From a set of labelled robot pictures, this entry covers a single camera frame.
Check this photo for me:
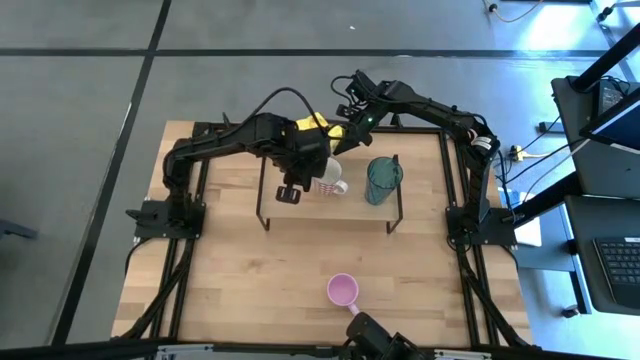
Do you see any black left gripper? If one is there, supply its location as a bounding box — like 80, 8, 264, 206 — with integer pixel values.
269, 127, 334, 206

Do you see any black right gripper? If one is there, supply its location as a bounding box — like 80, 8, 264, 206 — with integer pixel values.
333, 105, 376, 156

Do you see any white mug with red pattern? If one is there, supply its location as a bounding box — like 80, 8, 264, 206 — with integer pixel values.
312, 156, 350, 197

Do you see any teal glass tumbler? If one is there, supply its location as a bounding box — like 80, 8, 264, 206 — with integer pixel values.
364, 155, 405, 207

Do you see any pink mug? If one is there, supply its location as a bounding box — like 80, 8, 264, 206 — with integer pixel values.
326, 272, 361, 317

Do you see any wooden shelf with black legs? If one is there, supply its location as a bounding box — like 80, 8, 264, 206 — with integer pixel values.
256, 149, 405, 235

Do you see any yellow cloth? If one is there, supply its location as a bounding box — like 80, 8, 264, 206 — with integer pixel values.
294, 112, 347, 151

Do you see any black jointed device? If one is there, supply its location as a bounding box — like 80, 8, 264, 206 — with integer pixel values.
344, 312, 429, 360

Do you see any yellow power plug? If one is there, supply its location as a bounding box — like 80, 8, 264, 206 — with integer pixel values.
508, 144, 551, 162

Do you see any white box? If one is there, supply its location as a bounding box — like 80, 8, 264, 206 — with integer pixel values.
514, 219, 544, 249

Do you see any short black diagonal beam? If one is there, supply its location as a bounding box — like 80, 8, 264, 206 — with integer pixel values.
512, 172, 581, 221

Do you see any dark grey desk with screen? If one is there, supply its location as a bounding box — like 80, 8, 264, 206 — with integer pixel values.
551, 74, 640, 201

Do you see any dark grey desk with keyboard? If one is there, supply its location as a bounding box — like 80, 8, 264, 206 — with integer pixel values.
564, 194, 640, 316

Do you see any dark screen device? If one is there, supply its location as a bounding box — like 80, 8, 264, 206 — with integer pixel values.
579, 82, 640, 151

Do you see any long black diagonal beam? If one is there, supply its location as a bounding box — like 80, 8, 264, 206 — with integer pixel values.
569, 22, 640, 94

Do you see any grey chair base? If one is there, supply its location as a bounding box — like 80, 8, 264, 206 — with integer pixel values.
0, 218, 39, 241

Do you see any black keyboard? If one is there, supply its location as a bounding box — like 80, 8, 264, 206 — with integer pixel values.
592, 237, 640, 311

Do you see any black aluminium table frame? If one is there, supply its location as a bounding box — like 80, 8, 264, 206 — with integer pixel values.
112, 112, 541, 360

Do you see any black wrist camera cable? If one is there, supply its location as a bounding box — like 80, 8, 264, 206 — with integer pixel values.
252, 87, 331, 136
329, 74, 361, 109

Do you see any silver bottom rail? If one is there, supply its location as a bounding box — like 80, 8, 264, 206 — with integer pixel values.
154, 343, 494, 360

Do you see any thin floor cable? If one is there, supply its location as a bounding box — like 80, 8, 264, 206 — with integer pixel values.
482, 0, 546, 24

